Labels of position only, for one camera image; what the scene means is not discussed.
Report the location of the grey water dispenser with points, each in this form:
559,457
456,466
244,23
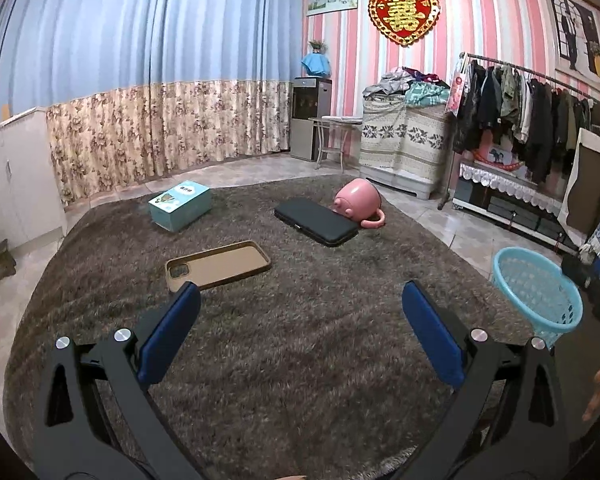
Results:
305,125

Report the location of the blue cloth cover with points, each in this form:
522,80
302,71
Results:
316,65

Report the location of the red pink round item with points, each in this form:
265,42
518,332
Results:
500,157

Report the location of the white lace cloth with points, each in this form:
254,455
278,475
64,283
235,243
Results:
510,182

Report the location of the pink cup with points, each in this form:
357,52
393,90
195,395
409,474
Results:
355,202

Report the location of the pile of folded clothes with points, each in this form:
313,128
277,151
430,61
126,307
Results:
420,90

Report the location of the red gold heart decoration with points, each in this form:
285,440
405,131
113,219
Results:
405,15

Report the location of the brown board with white cover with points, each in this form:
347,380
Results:
595,185

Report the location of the long landscape wall picture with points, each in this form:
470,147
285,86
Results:
330,0

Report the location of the brown phone case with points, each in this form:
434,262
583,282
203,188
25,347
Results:
220,265

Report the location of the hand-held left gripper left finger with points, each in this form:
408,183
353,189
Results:
172,330

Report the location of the black flat case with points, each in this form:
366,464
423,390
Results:
315,222

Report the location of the chest under patterned cloth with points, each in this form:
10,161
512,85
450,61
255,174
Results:
400,145

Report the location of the white cabinet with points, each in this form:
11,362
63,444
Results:
15,185

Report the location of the row of hanging clothes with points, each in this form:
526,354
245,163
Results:
530,110

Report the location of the small metal table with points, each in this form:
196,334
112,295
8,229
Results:
332,121

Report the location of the light blue plastic basket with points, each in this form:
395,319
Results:
530,290

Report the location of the low black glass stand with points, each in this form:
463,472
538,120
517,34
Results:
510,207

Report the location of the small potted plant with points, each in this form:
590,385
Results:
317,46

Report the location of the blue and floral curtain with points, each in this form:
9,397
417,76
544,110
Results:
130,70

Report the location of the pink white hanging bag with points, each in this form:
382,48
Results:
456,90

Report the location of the grey shaggy rug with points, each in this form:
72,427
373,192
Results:
280,360

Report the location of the metal clothes rack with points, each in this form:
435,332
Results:
510,63

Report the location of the person's right hand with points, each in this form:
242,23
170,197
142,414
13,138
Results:
597,390

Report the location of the teal cardboard box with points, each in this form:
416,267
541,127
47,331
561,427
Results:
180,205

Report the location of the wall poster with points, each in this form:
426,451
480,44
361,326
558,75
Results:
577,40

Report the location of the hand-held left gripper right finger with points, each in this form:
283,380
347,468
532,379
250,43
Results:
432,332

